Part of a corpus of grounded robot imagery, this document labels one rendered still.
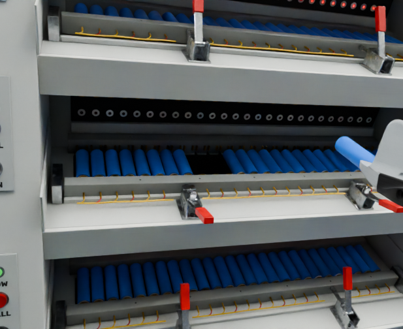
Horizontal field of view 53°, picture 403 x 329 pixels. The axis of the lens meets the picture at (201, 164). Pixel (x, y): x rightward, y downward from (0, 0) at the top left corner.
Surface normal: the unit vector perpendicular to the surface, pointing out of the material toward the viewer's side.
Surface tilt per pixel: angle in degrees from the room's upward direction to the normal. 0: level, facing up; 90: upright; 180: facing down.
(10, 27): 90
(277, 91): 112
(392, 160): 90
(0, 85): 90
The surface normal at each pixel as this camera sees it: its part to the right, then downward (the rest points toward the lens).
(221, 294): 0.15, -0.83
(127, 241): 0.26, 0.55
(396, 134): -0.94, 0.01
